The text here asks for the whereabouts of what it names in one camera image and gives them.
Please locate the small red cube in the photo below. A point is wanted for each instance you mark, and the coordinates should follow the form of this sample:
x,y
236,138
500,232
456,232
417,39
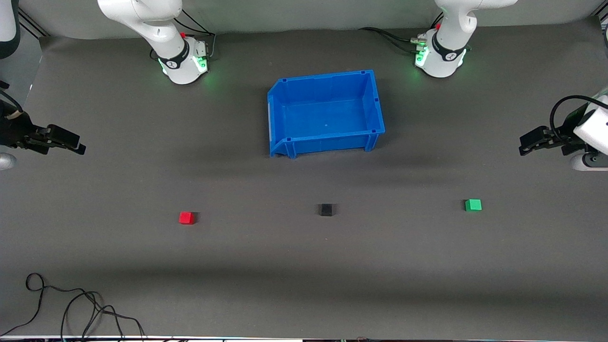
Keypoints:
x,y
186,218

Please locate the small green cube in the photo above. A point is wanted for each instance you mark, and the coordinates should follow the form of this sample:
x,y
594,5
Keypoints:
x,y
473,205

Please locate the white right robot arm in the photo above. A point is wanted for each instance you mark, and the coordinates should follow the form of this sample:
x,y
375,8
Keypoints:
x,y
161,28

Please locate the dark grey table mat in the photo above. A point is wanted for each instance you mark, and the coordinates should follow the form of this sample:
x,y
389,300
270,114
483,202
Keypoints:
x,y
304,266

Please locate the small black cube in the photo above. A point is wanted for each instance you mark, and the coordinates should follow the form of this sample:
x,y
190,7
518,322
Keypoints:
x,y
326,210

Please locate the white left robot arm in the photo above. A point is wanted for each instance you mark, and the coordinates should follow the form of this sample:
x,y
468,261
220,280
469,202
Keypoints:
x,y
449,52

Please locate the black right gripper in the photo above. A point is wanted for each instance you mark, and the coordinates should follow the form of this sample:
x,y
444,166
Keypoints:
x,y
13,130

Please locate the blue plastic storage bin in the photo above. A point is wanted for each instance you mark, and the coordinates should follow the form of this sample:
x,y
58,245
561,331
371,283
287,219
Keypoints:
x,y
327,114

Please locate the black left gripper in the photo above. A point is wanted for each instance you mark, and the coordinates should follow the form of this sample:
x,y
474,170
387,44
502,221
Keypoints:
x,y
566,134

